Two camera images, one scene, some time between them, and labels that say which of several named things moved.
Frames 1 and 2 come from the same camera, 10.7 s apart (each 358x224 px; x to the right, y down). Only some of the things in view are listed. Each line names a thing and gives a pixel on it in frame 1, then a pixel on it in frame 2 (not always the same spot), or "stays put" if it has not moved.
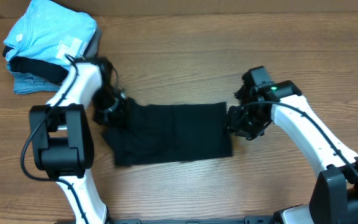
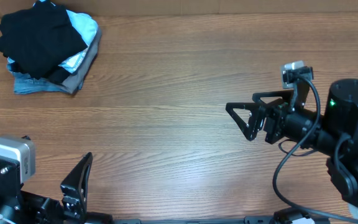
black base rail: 248,220 stays put
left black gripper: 117,117 → 78,180
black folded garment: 48,71 stays put
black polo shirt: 155,133 → 39,37
